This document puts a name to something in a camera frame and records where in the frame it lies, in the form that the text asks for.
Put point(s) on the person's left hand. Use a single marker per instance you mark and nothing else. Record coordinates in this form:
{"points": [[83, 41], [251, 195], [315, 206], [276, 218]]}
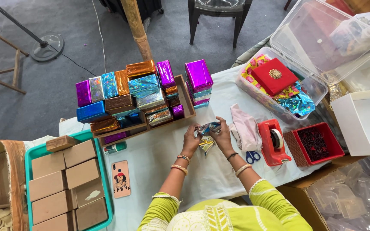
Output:
{"points": [[189, 141]]}

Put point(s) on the teal plastic tray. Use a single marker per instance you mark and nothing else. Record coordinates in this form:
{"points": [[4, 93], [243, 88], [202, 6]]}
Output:
{"points": [[29, 166]]}

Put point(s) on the pale pink cloth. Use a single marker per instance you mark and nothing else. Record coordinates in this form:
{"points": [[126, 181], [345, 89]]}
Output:
{"points": [[245, 128]]}

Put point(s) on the clear plastic lidded storage bin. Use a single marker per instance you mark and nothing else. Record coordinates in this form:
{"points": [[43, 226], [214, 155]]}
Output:
{"points": [[326, 38]]}

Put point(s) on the red box of dark trinkets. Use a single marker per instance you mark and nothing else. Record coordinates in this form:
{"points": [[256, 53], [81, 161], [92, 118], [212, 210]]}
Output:
{"points": [[313, 144]]}

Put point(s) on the red gift box gold brooch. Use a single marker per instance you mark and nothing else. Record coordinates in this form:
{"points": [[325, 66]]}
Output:
{"points": [[273, 77]]}

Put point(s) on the silver holographic foil gift box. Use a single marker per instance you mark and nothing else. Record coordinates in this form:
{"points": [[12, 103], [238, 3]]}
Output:
{"points": [[208, 128]]}

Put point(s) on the black plastic chair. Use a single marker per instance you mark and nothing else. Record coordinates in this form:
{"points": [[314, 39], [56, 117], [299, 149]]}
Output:
{"points": [[217, 11]]}

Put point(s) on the holographic wrapping paper sheets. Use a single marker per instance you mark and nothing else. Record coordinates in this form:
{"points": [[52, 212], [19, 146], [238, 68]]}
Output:
{"points": [[295, 102]]}

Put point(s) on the striped patterned cloth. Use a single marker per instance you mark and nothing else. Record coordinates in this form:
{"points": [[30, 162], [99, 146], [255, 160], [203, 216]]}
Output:
{"points": [[252, 51]]}

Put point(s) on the red tape dispenser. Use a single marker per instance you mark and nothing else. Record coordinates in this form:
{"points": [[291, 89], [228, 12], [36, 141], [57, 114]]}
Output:
{"points": [[267, 144]]}

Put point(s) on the black wheeled case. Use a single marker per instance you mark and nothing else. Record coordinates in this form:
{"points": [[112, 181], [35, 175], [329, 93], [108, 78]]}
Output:
{"points": [[146, 8]]}

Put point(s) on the stack of brown cardboard boxes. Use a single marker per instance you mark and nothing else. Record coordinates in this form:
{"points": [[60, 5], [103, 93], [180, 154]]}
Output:
{"points": [[66, 186]]}

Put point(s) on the bamboo pole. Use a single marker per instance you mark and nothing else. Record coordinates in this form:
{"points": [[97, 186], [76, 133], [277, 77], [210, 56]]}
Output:
{"points": [[138, 29]]}

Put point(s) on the grey pedestal fan stand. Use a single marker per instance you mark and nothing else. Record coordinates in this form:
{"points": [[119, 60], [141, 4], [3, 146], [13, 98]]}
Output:
{"points": [[48, 48]]}

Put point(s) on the pile of foil wrapped boxes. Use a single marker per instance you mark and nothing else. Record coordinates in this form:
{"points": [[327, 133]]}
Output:
{"points": [[140, 93]]}

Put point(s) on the phone with pink case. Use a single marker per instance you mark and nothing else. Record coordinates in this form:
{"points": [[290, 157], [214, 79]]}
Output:
{"points": [[121, 179]]}

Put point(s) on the white open box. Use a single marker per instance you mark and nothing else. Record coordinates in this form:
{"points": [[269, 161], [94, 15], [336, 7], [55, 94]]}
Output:
{"points": [[365, 122]]}

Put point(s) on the person's right hand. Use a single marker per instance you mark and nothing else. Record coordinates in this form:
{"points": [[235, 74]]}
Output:
{"points": [[225, 139]]}

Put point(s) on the green embroidered tunic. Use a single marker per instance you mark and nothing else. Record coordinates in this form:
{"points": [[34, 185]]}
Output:
{"points": [[223, 215]]}

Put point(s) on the bag of gold glitter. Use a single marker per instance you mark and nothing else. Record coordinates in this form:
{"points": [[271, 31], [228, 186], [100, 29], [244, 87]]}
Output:
{"points": [[334, 91]]}

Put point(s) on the wooden tray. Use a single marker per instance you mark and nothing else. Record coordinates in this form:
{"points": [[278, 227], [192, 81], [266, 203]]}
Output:
{"points": [[186, 102]]}

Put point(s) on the gold bangle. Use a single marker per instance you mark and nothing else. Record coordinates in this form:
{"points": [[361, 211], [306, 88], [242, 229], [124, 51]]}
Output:
{"points": [[179, 169], [243, 169]]}

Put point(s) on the wooden frame stand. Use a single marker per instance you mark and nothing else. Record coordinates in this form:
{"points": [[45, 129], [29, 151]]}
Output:
{"points": [[16, 64]]}

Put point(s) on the green and white glue stick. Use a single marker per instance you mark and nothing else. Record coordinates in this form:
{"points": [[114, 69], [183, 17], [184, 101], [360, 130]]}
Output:
{"points": [[116, 148]]}

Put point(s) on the person's left fingers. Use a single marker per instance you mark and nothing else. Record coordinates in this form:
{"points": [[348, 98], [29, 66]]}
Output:
{"points": [[195, 128]]}

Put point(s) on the white table cloth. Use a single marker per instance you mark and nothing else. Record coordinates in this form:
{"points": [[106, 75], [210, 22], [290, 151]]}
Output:
{"points": [[159, 166]]}

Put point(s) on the carton of clear plastic containers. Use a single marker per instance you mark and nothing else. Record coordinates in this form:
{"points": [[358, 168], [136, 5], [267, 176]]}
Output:
{"points": [[352, 195]]}

